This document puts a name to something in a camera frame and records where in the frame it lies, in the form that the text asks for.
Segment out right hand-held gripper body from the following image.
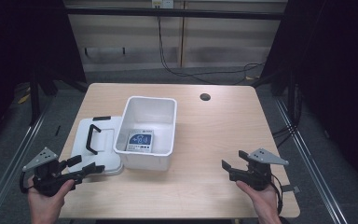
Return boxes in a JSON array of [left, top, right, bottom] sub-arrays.
[[228, 147, 290, 191]]

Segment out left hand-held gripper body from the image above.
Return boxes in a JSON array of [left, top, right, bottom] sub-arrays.
[[22, 147, 85, 198]]

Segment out white lid with black handle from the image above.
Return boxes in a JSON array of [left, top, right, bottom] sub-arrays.
[[67, 115, 125, 177]]

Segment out white plastic storage box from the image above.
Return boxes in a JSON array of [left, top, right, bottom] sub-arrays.
[[113, 95, 178, 172]]

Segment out person's right hand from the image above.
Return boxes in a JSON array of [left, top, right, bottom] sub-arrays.
[[235, 180, 282, 224]]

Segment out person's left hand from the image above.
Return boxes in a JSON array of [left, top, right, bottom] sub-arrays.
[[27, 176, 76, 224]]

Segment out grey tape strip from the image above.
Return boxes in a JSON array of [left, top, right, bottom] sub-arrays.
[[281, 184, 301, 194]]

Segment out white and blue packet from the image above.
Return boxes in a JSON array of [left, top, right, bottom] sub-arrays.
[[125, 129, 155, 154]]

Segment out black stand leg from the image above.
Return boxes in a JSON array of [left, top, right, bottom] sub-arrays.
[[28, 69, 42, 127]]

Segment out yellow floor tape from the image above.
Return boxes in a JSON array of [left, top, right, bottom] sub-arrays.
[[17, 92, 32, 105]]

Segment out black curtain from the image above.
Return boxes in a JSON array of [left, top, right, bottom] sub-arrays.
[[0, 0, 88, 153], [251, 0, 358, 195]]

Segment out black horizontal bar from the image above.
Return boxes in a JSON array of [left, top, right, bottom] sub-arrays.
[[64, 7, 286, 21]]

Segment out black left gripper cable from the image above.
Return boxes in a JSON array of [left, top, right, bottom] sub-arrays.
[[19, 170, 35, 195]]

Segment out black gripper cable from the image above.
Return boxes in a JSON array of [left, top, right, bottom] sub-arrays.
[[19, 170, 35, 195], [269, 173, 284, 217]]

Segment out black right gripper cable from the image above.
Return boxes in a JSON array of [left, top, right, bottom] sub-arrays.
[[269, 173, 284, 217]]

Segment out metal floor rail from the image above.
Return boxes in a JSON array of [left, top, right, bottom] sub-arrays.
[[0, 98, 54, 224], [274, 97, 351, 224]]

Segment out black floor cable bundle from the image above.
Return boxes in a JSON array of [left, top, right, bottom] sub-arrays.
[[271, 122, 301, 149]]

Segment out long black floor cable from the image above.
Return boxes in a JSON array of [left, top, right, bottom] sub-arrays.
[[156, 15, 266, 86]]

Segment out white wall socket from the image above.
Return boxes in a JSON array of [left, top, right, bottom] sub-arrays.
[[151, 0, 175, 9]]

